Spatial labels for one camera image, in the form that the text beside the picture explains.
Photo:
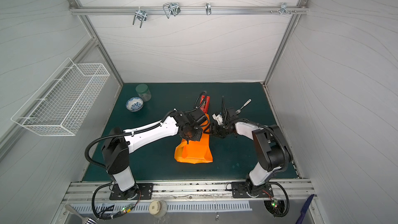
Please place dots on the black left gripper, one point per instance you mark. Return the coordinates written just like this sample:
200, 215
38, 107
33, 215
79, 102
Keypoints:
198, 137

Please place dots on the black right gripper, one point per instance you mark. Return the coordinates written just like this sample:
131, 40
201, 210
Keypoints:
225, 114

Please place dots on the orange wrapping paper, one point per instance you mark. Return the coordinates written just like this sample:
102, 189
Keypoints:
195, 152

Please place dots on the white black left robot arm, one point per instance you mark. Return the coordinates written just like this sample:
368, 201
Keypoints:
120, 144

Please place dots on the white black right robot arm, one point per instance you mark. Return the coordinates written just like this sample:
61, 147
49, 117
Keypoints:
272, 153

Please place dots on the red tape dispenser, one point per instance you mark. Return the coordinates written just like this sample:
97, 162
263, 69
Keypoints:
204, 105

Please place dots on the green lidded glass jar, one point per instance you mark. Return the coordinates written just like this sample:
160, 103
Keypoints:
143, 92

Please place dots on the blue white ceramic bowl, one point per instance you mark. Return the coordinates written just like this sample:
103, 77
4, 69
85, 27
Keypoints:
134, 104

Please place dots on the round white puck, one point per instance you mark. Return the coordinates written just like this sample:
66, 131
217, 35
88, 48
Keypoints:
158, 208

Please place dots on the metal u-bolt clamp middle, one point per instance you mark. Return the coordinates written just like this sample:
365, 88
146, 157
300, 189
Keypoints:
171, 9

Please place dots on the metal u-bolt clamp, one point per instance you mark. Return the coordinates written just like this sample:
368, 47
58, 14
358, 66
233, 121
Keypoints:
140, 16
171, 9

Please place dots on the metal u-bolt clamp left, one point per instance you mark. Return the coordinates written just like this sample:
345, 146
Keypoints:
140, 16

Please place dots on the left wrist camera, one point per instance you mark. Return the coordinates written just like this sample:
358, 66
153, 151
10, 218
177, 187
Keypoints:
198, 115

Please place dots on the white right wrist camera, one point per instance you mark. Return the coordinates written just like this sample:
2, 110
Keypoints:
218, 118

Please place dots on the fork with white handle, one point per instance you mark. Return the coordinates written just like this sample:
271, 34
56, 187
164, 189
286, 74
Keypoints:
244, 105

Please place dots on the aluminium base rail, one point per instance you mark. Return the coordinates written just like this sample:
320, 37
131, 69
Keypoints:
193, 190

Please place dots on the blue handled tool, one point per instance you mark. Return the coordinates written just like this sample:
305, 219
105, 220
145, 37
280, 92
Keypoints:
304, 209

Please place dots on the metal ring clamp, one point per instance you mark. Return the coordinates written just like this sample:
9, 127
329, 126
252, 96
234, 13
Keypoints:
208, 9

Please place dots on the white wire basket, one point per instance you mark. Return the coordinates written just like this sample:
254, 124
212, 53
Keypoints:
60, 106

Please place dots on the metal bracket clamp right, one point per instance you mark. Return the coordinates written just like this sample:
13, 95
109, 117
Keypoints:
283, 10

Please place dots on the aluminium cross rail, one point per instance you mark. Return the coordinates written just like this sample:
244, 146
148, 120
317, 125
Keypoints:
185, 10

